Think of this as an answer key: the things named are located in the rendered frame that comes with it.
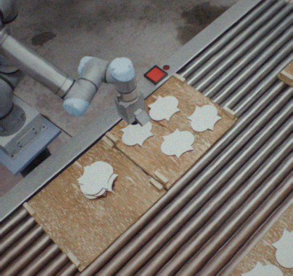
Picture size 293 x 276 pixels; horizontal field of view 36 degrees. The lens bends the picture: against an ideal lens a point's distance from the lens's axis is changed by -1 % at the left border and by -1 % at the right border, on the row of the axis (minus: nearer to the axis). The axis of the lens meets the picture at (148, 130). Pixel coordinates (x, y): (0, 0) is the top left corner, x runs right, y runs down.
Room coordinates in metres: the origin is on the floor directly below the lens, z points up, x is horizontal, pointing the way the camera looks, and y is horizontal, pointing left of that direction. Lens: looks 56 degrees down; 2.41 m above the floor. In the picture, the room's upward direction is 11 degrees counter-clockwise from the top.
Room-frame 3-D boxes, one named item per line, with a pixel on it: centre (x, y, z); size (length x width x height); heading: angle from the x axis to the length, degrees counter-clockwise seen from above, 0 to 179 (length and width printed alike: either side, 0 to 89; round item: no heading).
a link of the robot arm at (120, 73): (1.01, 0.05, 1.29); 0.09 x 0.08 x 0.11; 59
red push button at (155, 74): (1.30, -0.08, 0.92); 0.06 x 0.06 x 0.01; 35
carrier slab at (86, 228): (0.76, 0.25, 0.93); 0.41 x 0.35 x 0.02; 124
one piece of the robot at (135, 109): (0.98, 0.03, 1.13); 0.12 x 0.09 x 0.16; 34
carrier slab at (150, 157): (1.01, -0.09, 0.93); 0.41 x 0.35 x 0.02; 126
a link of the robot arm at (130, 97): (1.00, 0.05, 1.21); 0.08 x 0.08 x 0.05
